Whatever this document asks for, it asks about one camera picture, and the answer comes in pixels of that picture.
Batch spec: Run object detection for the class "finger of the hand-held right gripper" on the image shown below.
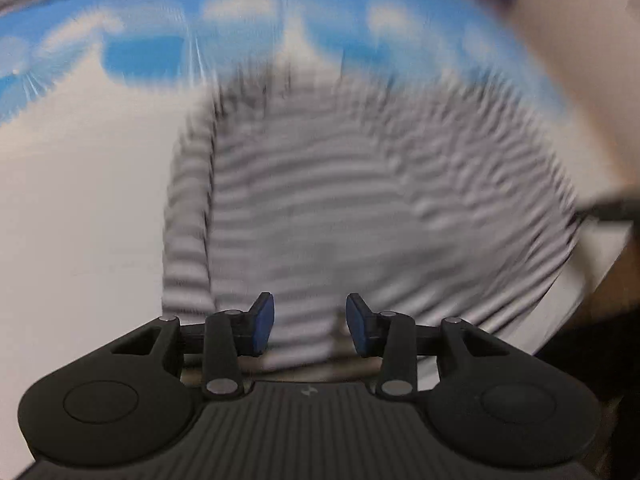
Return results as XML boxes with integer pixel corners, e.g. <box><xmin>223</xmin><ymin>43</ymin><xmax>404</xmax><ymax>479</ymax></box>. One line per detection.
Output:
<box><xmin>575</xmin><ymin>194</ymin><xmax>640</xmax><ymax>224</ymax></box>

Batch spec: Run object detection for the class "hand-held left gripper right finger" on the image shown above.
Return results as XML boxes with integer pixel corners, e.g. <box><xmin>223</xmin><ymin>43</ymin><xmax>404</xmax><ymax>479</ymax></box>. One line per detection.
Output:
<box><xmin>345</xmin><ymin>292</ymin><xmax>502</xmax><ymax>401</ymax></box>

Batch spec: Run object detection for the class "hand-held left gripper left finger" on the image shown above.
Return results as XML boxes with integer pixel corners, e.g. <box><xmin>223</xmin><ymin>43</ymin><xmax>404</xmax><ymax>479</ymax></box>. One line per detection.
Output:
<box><xmin>107</xmin><ymin>291</ymin><xmax>276</xmax><ymax>402</ymax></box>

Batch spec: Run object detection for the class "black white striped small shirt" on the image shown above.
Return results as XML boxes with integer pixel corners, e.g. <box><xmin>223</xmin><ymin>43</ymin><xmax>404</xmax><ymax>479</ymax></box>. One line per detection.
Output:
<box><xmin>161</xmin><ymin>55</ymin><xmax>628</xmax><ymax>397</ymax></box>

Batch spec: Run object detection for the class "blue white printed bed sheet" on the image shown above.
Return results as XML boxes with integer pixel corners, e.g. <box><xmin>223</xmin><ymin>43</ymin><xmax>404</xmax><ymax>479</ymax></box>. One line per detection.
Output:
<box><xmin>0</xmin><ymin>0</ymin><xmax>576</xmax><ymax>480</ymax></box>

